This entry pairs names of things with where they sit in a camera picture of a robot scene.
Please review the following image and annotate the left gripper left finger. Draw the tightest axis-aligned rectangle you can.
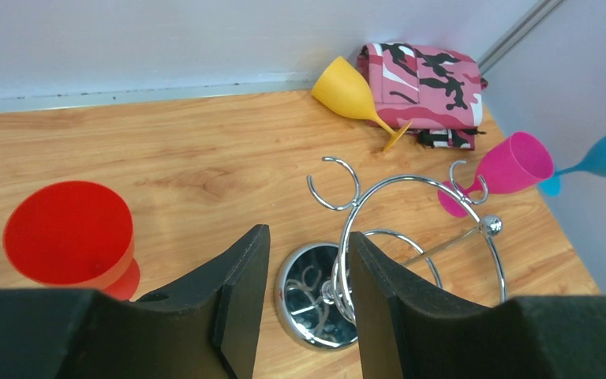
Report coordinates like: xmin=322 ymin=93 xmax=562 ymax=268
xmin=0 ymin=224 xmax=271 ymax=378

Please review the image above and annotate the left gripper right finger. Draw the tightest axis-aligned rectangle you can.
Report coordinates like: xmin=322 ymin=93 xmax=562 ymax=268
xmin=349 ymin=232 xmax=606 ymax=378

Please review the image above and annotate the chrome wine glass rack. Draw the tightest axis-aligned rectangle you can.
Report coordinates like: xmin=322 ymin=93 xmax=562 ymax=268
xmin=274 ymin=156 xmax=508 ymax=351

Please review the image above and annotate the red wine glass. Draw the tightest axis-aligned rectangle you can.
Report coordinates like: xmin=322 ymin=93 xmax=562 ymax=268
xmin=2 ymin=180 xmax=140 ymax=300

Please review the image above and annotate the yellow wine glass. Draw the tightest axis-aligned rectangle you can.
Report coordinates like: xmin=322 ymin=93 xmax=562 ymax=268
xmin=311 ymin=56 xmax=410 ymax=152

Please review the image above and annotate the pink camouflage cloth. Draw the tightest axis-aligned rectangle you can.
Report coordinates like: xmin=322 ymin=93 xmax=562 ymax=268
xmin=357 ymin=42 xmax=488 ymax=150

